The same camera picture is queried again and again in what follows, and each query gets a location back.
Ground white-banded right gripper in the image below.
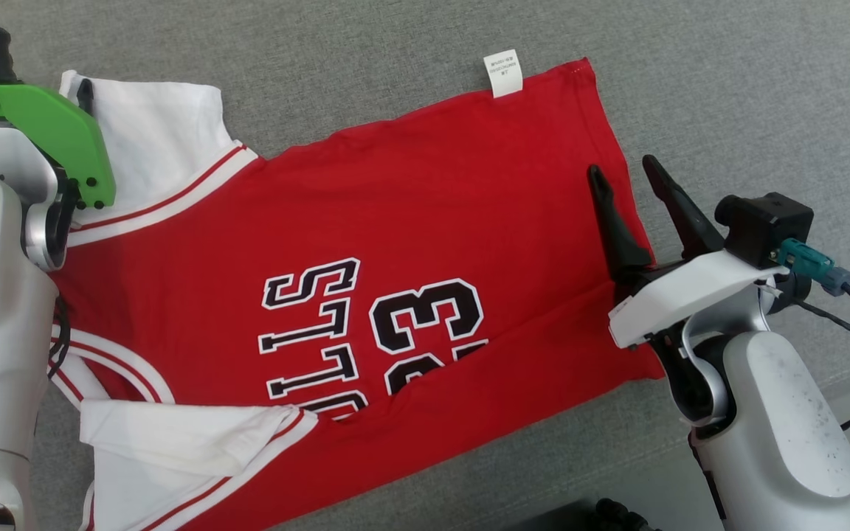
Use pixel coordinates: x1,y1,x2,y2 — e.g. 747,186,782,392
587,155,791,356

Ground teal right camera connector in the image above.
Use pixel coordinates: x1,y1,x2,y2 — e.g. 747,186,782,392
778,238,850,296

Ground red basketball jersey white sleeves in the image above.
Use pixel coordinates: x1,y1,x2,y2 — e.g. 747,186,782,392
49,48,666,531

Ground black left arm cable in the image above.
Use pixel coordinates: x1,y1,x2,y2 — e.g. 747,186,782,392
47,295,72,381

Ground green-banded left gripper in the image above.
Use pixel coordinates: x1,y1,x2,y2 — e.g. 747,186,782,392
0,77,116,211

